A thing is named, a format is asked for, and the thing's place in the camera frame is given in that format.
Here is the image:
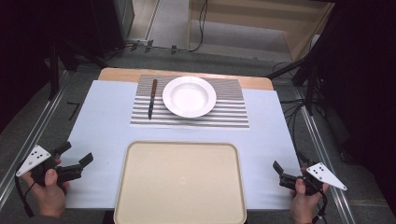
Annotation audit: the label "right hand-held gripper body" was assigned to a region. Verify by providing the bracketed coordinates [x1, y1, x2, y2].
[278, 161, 348, 197]

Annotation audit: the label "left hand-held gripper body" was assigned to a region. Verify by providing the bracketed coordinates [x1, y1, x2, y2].
[15, 144, 84, 188]

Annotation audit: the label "person's right hand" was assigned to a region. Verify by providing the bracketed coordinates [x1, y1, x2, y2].
[289, 167, 330, 224]

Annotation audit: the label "person's left hand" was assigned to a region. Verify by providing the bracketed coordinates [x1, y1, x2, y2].
[21, 158, 71, 218]

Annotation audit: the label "pale blue table sheet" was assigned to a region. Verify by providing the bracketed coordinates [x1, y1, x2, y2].
[64, 79, 303, 211]

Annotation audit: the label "black metal stand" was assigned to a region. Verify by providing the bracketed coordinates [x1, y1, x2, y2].
[265, 52, 328, 117]
[46, 36, 108, 101]

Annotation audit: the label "striped grey placemat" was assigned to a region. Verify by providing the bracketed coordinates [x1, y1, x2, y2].
[130, 74, 250, 129]

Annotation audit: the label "beige plastic tray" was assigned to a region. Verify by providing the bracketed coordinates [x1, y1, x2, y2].
[113, 140, 248, 224]

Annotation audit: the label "white deep plate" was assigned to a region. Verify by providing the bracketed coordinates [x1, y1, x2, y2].
[162, 76, 218, 119]

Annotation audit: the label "dark cabinet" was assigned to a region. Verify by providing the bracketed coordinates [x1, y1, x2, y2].
[90, 0, 135, 59]

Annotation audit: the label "light wooden shelf unit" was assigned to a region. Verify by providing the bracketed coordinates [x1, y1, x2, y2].
[186, 0, 336, 62]

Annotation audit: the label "metal floor rail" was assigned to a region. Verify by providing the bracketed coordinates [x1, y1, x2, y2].
[293, 88, 359, 224]
[0, 69, 71, 209]

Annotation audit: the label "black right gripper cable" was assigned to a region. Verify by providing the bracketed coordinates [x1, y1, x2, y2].
[311, 189, 330, 224]

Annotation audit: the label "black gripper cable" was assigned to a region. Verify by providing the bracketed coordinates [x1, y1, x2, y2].
[13, 161, 35, 218]
[311, 189, 330, 224]

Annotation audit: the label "small black angle bracket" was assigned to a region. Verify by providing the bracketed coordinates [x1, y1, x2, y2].
[66, 101, 82, 122]

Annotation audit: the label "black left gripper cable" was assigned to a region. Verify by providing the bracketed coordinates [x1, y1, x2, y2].
[13, 161, 35, 218]

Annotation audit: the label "black floor cables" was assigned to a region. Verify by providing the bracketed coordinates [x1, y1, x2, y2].
[272, 60, 312, 147]

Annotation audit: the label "knife with brown handle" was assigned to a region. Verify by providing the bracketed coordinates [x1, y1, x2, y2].
[148, 78, 159, 120]

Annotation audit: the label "black hanging cable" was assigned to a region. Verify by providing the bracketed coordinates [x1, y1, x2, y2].
[188, 0, 209, 53]

